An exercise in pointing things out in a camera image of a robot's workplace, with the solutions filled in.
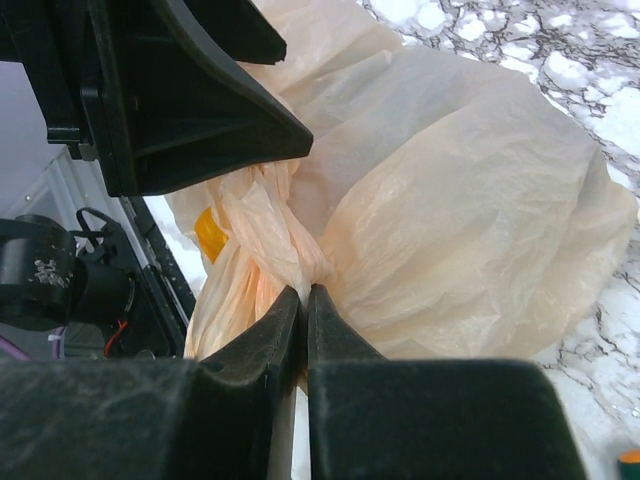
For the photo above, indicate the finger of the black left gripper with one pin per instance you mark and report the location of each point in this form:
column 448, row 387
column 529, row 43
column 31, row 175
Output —
column 221, row 30

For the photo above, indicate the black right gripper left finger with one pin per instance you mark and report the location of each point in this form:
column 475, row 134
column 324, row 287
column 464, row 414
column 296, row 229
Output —
column 229, row 416

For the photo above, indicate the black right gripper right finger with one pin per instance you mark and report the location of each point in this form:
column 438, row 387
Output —
column 375, row 418

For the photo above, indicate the green handled screwdriver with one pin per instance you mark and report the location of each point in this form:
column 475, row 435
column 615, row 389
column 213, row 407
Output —
column 628, row 465

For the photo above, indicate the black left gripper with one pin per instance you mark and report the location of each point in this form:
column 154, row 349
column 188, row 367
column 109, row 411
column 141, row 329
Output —
column 113, row 84

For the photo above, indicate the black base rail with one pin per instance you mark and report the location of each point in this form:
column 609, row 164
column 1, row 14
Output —
column 165, row 302

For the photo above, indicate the translucent orange plastic bag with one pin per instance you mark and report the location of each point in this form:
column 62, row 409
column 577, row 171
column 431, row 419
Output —
column 449, row 209

